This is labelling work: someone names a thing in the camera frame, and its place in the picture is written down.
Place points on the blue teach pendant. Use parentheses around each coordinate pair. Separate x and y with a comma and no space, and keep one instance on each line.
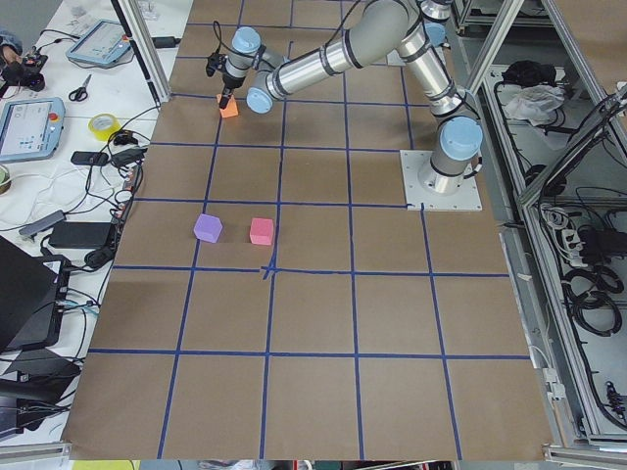
(31,129)
(103,45)

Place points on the grey usb hub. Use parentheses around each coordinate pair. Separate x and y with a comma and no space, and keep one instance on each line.
(42,224)

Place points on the pink foam cube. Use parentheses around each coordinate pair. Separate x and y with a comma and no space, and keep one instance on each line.
(261,231)

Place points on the blue teach pendant far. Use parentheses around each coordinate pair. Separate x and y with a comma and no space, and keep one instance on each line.
(103,45)

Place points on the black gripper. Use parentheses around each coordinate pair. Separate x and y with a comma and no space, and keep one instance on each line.
(229,82)

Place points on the purple foam cube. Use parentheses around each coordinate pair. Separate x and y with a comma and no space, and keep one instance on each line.
(207,228)

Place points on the blue teach pendant near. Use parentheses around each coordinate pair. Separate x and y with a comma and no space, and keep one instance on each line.
(31,129)

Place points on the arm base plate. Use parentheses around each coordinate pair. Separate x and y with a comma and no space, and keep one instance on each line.
(427,190)

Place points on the aluminium frame post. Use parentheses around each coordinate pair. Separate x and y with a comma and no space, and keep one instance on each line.
(137,32)

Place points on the orange foam cube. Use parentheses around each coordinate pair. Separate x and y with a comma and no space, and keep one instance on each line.
(232,109)

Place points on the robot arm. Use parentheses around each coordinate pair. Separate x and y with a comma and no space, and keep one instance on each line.
(385,26)

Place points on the black handled scissors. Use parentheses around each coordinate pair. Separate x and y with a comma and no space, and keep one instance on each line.
(80,94)

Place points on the yellow tape roll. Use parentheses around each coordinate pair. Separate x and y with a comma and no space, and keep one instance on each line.
(104,126)

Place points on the black laptop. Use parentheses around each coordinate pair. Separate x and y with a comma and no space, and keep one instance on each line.
(32,289)

